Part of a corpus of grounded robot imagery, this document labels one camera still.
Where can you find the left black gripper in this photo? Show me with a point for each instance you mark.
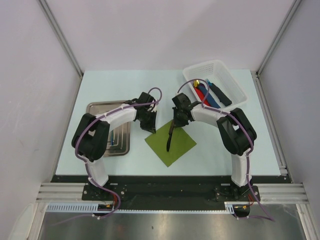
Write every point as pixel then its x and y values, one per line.
pixel 150 127

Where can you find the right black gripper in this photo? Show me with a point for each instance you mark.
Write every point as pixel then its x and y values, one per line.
pixel 178 123

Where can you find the green paper napkin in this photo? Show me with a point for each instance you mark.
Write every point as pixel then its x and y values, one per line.
pixel 180 143

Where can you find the iridescent spoon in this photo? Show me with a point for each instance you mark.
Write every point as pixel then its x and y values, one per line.
pixel 112 138

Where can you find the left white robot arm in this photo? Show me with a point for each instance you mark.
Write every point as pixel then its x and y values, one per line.
pixel 90 139

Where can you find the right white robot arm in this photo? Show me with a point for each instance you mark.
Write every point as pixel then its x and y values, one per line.
pixel 236 131

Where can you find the metal tray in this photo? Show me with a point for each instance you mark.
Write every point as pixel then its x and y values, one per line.
pixel 121 134

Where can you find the red utensil sleeve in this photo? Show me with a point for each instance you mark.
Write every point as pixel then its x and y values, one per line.
pixel 201 96

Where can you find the blue utensil sleeve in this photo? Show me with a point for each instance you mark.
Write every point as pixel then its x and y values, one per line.
pixel 211 101

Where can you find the gold spoon in basket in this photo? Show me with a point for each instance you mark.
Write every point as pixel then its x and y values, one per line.
pixel 196 83

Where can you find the black utensil sleeve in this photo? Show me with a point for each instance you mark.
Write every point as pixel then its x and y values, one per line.
pixel 220 95

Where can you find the white plastic basket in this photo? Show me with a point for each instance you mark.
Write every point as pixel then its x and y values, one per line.
pixel 218 74

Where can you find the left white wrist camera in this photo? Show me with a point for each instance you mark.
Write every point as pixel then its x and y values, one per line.
pixel 152 107

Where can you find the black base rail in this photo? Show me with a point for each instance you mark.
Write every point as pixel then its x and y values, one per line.
pixel 171 193

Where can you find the aluminium front rail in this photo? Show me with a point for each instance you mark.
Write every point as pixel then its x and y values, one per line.
pixel 278 193

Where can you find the aluminium frame post left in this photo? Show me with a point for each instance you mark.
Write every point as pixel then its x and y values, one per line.
pixel 53 23

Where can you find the aluminium frame post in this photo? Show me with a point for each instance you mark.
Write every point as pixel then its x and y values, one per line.
pixel 53 23
pixel 279 35

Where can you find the aluminium frame post right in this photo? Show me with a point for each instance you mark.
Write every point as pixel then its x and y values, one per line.
pixel 279 35

